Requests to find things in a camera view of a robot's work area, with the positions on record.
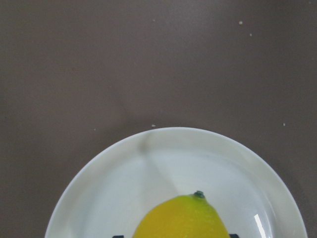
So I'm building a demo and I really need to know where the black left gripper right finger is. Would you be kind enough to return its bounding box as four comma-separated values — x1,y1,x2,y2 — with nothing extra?
229,234,239,238

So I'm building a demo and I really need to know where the yellow lemon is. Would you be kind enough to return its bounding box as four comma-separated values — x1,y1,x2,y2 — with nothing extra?
133,191,230,238

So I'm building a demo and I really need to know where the white round plate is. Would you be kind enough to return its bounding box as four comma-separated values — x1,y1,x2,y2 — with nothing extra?
45,127,307,238

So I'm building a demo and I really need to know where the brown paper table mat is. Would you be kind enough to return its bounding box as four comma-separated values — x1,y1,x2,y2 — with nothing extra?
0,0,317,238

